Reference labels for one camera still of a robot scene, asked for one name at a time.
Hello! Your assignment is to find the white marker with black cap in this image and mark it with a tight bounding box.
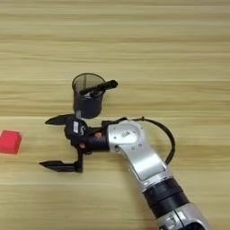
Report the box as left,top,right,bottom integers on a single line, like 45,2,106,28
84,88,104,99

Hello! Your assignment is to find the long black marker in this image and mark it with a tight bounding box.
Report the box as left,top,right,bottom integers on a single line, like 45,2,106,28
79,79,119,96

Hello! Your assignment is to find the black mesh pen cup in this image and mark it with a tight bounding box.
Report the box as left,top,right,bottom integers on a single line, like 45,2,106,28
71,72,107,119

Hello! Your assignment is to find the red cube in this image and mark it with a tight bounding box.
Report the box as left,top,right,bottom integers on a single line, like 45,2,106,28
0,129,22,155

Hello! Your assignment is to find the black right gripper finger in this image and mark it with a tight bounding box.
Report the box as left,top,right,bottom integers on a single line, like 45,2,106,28
44,113,76,126
39,147,84,173

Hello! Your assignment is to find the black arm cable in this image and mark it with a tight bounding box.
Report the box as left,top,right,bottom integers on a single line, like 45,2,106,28
120,116,176,165

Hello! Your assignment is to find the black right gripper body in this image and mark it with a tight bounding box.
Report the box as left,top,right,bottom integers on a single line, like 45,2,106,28
75,110,117,155

